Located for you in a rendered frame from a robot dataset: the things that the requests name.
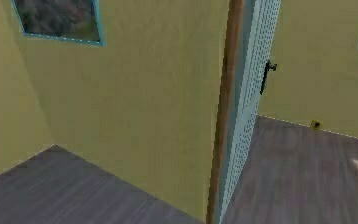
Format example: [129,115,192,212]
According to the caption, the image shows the brown wooden door frame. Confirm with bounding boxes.
[205,0,246,224]

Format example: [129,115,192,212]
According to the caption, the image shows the black door handle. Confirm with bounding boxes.
[259,59,278,96]

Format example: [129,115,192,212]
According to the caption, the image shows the teal framed wall picture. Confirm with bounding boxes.
[10,0,107,47]

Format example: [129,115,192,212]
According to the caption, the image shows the pale blue perforated room door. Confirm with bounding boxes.
[216,0,283,224]

